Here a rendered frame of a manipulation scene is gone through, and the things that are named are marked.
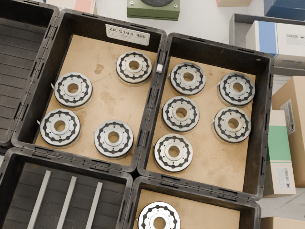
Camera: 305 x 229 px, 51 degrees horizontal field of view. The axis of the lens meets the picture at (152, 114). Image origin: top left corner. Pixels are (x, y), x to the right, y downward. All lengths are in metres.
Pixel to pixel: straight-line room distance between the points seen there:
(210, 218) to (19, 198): 0.48
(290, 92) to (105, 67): 0.55
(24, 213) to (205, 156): 0.48
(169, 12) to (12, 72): 0.56
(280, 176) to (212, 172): 0.19
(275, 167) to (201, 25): 0.57
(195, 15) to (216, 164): 0.59
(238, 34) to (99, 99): 0.58
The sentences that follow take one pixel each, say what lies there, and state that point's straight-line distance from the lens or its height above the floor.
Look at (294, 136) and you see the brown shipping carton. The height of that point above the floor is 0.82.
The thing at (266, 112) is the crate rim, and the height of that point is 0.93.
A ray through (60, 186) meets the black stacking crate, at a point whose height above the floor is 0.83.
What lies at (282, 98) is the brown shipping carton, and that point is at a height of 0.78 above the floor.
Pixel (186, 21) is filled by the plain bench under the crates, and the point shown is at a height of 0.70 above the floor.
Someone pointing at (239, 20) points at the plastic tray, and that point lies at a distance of 1.26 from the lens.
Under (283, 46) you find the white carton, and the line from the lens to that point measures 1.16.
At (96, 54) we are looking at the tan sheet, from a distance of 0.98.
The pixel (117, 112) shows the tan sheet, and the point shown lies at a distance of 0.90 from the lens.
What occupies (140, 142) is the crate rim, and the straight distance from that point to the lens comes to 0.77.
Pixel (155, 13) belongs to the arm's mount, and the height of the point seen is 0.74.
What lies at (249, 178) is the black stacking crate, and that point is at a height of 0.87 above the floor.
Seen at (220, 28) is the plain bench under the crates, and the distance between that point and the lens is 1.24.
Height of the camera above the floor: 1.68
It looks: 70 degrees down
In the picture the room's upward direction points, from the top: 12 degrees clockwise
